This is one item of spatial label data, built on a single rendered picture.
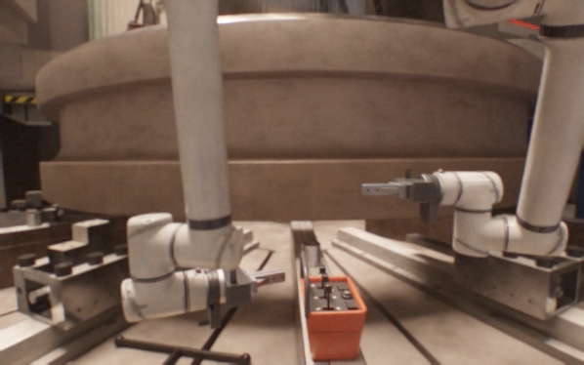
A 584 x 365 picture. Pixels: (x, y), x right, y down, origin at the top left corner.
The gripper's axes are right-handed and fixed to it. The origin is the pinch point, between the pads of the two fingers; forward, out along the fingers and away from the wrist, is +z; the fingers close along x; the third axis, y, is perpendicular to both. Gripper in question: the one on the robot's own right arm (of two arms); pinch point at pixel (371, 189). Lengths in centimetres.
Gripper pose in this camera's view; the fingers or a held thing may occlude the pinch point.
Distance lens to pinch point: 79.2
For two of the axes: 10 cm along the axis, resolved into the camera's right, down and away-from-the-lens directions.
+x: 0.2, 0.9, -10.0
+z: -10.0, 0.1, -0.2
